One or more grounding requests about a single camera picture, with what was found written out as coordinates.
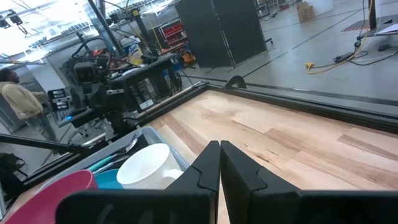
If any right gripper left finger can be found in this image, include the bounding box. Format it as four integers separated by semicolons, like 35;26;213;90
167;141;221;224

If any tall black cabinet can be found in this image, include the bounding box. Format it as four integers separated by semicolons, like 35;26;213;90
175;0;268;69

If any person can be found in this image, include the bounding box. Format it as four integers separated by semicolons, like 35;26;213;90
0;68;58;141

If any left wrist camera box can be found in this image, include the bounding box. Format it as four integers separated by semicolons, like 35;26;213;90
73;61;97;84

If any white yellow wipes canister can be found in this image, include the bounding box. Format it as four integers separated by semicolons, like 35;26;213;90
121;37;144;66

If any orange tool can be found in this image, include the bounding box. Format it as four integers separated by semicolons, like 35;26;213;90
182;51;197;66

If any blue plate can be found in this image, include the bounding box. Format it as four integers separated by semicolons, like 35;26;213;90
94;168;125;190

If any white paper sheet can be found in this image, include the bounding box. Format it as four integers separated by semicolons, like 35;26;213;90
374;23;398;35

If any grey plastic tray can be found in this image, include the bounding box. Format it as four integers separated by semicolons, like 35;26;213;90
37;126;190;194

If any black frame pole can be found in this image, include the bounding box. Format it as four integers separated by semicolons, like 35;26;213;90
86;0;125;57

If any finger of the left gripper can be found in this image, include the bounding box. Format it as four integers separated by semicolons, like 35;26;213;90
47;88;67;101
52;100;70;112

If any white mug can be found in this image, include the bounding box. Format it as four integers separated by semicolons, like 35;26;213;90
116;142;185;190

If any black curved clamp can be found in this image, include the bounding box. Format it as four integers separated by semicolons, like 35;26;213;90
224;75;248;90

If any pink bowl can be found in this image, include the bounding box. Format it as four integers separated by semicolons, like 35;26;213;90
4;169;99;224

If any black power strip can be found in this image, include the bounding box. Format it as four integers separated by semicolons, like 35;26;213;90
334;52;355;63

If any teal handled spoon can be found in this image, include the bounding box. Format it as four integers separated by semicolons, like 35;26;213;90
88;138;139;172

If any red storage bin rack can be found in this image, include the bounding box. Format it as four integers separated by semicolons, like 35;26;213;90
160;20;189;52

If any black overhead camera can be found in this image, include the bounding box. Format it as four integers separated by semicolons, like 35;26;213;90
6;9;24;26

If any cardboard box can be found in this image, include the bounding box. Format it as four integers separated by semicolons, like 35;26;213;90
296;1;317;22

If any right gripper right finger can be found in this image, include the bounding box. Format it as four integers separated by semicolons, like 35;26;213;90
220;140;301;224

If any yellow extension cable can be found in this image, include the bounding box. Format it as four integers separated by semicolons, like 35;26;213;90
306;0;374;75

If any teal handled knife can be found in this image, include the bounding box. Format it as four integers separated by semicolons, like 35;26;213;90
93;155;131;175

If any black stand post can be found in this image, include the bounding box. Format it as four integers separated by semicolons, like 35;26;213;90
357;0;398;40

